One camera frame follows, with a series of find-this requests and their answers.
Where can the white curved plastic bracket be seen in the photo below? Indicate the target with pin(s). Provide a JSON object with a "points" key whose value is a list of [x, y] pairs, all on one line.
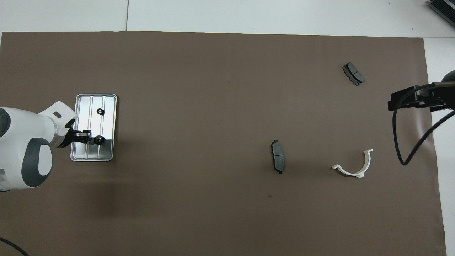
{"points": [[352, 173]]}

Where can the short dark brake pad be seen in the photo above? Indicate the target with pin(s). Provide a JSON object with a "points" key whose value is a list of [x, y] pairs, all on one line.
{"points": [[353, 73]]}

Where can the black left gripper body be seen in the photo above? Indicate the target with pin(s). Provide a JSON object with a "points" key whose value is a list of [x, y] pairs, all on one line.
{"points": [[74, 137]]}

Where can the silver metal tray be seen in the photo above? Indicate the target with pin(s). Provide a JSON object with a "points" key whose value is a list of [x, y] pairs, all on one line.
{"points": [[108, 124]]}

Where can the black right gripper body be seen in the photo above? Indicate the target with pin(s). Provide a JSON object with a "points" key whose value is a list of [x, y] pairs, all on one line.
{"points": [[432, 99]]}

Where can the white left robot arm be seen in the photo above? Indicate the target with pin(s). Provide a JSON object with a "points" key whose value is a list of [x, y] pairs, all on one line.
{"points": [[21, 142]]}

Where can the large black bearing gear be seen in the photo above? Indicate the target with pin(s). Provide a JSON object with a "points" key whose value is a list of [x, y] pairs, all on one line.
{"points": [[99, 140]]}

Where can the long dark brake pad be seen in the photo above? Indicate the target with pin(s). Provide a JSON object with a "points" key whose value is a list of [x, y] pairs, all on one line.
{"points": [[278, 156]]}

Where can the brown table mat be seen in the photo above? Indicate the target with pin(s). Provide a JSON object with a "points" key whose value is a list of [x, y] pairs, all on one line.
{"points": [[213, 106]]}

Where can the black ribbed device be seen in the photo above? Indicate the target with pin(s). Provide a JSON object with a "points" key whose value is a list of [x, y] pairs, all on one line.
{"points": [[444, 8]]}

